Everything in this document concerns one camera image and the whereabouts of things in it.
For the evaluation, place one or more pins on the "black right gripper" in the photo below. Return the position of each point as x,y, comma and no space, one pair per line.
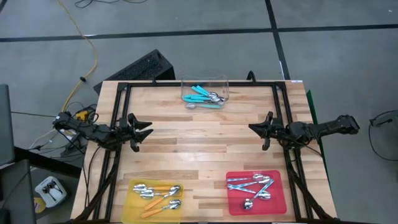
276,132

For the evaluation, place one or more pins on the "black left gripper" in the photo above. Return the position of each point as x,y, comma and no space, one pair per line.
132,133

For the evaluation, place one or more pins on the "teal white patterned spoon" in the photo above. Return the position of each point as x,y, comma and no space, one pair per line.
259,193
239,187
265,180

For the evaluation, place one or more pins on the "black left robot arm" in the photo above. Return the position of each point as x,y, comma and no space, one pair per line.
93,132

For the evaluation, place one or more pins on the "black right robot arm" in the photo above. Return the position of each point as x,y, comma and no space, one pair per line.
326,126

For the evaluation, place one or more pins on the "yellow power plug box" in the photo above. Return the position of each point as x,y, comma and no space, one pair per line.
81,115

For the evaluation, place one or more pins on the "yellow plastic bin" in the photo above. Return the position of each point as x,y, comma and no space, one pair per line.
127,202

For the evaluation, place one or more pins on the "clear plastic bin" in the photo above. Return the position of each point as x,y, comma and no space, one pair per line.
205,82

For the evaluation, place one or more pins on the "red plastic bin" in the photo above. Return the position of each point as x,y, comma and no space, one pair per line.
273,205

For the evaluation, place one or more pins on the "black floor beam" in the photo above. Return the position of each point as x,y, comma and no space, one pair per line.
46,161

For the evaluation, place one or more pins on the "white tray with black parts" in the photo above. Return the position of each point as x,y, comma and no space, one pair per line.
51,203

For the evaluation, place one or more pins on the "yellow tape roll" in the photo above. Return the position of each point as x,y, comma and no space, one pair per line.
43,203

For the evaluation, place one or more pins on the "dark grey flat panel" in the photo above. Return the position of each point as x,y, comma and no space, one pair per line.
15,193
6,124

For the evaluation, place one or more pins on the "black rail clamp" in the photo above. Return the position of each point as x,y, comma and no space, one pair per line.
251,77

